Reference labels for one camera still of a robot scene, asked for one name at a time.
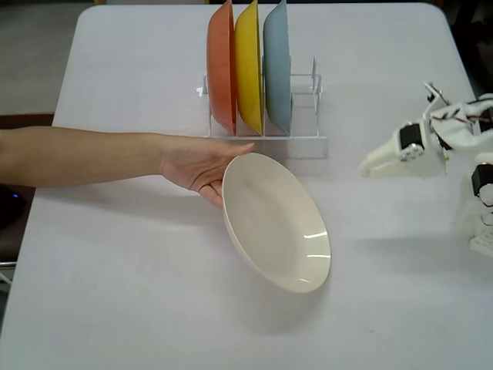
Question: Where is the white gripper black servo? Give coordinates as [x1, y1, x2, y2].
[357, 120, 449, 178]

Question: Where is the cream plate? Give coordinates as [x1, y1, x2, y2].
[221, 152, 333, 296]

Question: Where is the bare person forearm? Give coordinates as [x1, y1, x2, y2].
[0, 125, 165, 190]

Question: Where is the light blue plate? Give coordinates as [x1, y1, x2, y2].
[262, 0, 293, 136]

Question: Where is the yellow plate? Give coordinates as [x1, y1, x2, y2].
[233, 0, 266, 136]

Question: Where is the orange plate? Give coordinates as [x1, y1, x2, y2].
[206, 0, 238, 136]

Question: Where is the bare person hand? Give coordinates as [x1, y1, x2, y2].
[159, 140, 256, 210]

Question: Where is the dark furniture piece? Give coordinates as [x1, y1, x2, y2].
[438, 0, 493, 72]

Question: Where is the black mouse with blue light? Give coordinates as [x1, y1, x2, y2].
[0, 187, 27, 229]

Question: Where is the dark brown side table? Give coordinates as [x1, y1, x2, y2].
[0, 112, 55, 263]

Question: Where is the wrist camera on white bracket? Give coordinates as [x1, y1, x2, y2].
[422, 80, 452, 123]

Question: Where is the red black servo cable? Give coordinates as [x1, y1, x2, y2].
[429, 100, 493, 126]

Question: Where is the white wire dish rack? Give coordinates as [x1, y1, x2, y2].
[195, 55, 330, 159]

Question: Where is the metal frame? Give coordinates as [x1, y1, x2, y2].
[0, 261, 17, 288]

